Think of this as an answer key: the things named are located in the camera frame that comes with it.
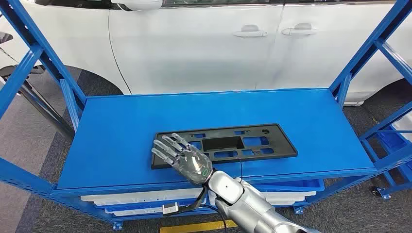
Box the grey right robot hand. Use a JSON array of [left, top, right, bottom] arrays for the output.
[[151, 133, 214, 186]]

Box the black plastic panel part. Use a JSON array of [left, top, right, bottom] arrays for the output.
[[150, 123, 298, 170]]

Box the blue metal shelf rack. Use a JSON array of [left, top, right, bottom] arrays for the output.
[[0, 0, 412, 231]]

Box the blue plastic bin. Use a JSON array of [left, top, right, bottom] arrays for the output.
[[253, 179, 326, 194], [96, 199, 202, 213]]

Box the white car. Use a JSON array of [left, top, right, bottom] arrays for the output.
[[0, 0, 412, 107]]

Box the black metal stand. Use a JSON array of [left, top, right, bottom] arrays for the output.
[[0, 32, 75, 140]]

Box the large white plastic bin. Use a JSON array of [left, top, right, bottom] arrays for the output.
[[390, 112, 412, 143]]

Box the black camera bracket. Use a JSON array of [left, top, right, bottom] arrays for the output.
[[178, 186, 208, 214]]

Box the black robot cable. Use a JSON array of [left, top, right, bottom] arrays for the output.
[[207, 205, 228, 233]]

